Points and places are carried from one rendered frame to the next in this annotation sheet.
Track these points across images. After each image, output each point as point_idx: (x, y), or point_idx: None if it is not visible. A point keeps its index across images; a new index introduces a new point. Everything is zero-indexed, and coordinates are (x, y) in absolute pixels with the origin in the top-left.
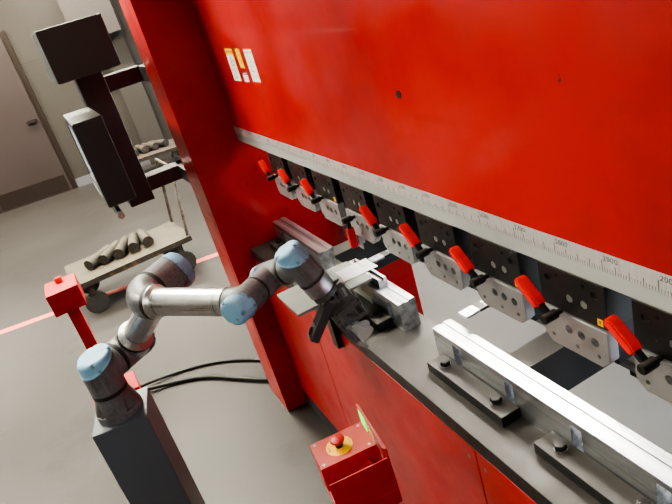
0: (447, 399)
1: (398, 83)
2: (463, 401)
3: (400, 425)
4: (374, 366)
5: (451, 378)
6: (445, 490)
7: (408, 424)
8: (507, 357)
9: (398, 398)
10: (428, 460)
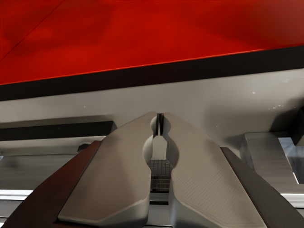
0: (34, 113)
1: None
2: (26, 123)
3: (193, 2)
4: (254, 43)
5: (52, 140)
6: (116, 1)
7: (161, 17)
8: (21, 198)
9: (170, 37)
10: (134, 7)
